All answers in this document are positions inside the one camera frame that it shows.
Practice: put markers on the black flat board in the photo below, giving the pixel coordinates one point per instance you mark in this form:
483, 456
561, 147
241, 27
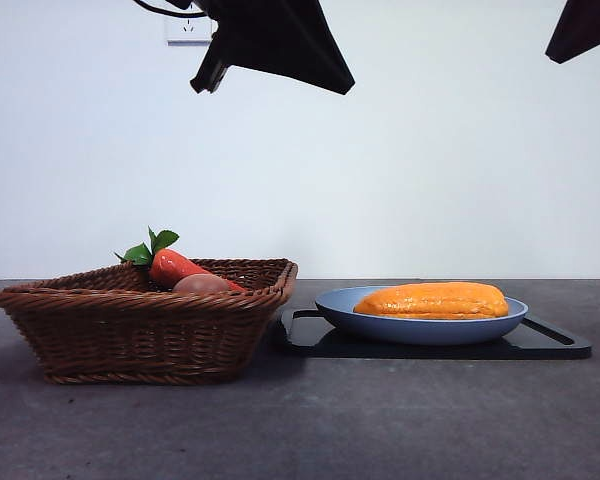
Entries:
305, 345

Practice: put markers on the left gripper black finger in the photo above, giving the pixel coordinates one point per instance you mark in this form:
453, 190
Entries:
285, 45
207, 72

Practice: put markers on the brown egg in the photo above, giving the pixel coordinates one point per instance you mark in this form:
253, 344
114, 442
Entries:
200, 285

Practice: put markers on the blue plate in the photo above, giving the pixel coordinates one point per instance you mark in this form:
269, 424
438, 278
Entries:
430, 332

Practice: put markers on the brown wicker basket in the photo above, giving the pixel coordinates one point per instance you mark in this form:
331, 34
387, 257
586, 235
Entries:
130, 335

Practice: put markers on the orange corn cob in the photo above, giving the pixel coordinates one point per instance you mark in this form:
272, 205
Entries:
430, 300

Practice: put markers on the white wall socket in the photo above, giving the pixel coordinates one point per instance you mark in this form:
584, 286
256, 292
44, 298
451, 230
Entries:
185, 35

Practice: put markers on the orange carrot with green leaves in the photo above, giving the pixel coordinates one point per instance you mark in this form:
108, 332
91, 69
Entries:
172, 267

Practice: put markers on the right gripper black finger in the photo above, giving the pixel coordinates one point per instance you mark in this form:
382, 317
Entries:
585, 30

